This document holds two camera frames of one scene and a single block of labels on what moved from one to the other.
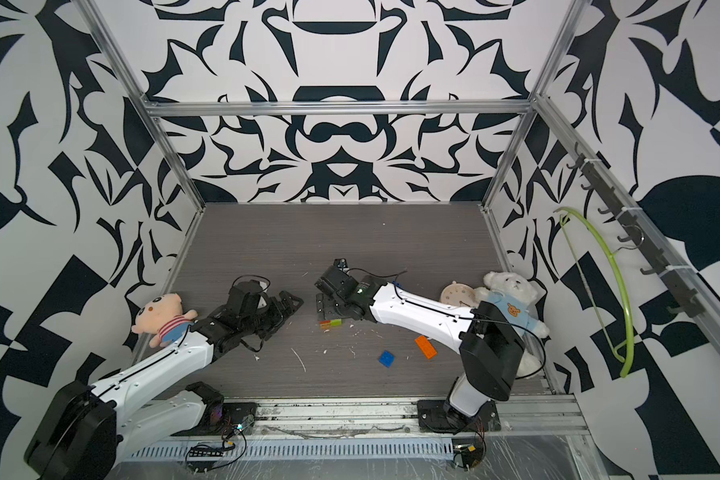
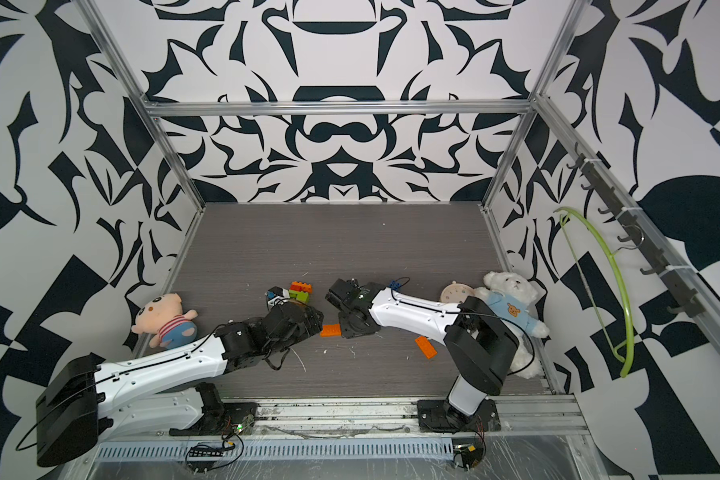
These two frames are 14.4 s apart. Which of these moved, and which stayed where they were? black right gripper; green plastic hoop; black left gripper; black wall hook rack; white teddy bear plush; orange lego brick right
Moved: black left gripper; black right gripper
Stayed: black wall hook rack; green plastic hoop; orange lego brick right; white teddy bear plush
